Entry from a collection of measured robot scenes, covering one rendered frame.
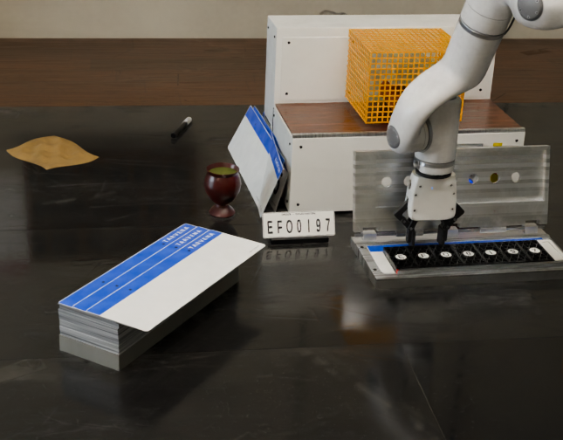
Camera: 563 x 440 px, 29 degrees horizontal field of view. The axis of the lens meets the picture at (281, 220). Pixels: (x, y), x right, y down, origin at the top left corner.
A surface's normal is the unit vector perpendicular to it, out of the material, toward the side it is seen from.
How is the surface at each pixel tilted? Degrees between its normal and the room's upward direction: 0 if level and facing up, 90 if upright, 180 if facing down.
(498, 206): 76
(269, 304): 0
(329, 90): 90
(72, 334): 90
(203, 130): 0
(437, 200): 90
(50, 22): 90
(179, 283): 0
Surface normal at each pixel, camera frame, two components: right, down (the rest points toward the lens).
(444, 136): 0.37, 0.41
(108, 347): -0.48, 0.34
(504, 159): 0.19, 0.18
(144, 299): 0.04, -0.91
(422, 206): 0.16, 0.40
